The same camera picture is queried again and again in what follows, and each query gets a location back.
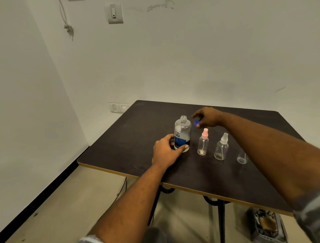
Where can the large clear bottle blue label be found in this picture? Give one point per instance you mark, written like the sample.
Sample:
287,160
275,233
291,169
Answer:
183,128

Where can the white wall switch plate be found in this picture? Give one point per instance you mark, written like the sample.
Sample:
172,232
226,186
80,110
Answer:
115,13

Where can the black metal table frame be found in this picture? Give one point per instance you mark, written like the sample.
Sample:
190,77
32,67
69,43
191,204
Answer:
221,220

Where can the person's right hand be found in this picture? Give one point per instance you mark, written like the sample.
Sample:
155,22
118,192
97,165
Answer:
211,116

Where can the person's left hand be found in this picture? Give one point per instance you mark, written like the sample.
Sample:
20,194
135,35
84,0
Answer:
163,152

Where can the black skirting board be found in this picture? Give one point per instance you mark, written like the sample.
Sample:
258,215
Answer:
42,194

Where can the small clear open bottle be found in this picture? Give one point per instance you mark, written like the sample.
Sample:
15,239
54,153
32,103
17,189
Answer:
241,159

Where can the person's right forearm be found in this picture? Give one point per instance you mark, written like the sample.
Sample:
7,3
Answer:
265,150

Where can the small spray bottle white cap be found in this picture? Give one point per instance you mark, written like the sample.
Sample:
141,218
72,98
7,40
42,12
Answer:
221,149

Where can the blue bottle cap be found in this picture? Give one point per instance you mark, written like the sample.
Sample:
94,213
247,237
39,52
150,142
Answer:
197,122

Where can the person's left forearm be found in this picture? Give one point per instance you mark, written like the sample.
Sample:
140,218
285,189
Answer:
135,202

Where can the small spray bottle pink cap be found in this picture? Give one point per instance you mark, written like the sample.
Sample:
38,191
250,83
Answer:
202,145

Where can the white wall socket plate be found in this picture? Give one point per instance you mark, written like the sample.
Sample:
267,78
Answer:
117,108

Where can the person's right fingers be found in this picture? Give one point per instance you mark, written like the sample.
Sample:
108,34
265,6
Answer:
197,114

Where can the grey shirt sleeve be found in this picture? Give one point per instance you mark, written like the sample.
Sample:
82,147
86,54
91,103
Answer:
310,215
91,239

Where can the grey left shirt sleeve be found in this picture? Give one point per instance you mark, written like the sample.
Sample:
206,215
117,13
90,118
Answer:
91,239

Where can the grey device on floor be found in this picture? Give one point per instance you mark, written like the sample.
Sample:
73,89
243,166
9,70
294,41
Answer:
266,225

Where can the person's left thumb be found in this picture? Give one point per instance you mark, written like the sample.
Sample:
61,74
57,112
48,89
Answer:
181,149

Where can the grey right shirt sleeve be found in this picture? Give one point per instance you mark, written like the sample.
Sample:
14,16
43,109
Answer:
310,215

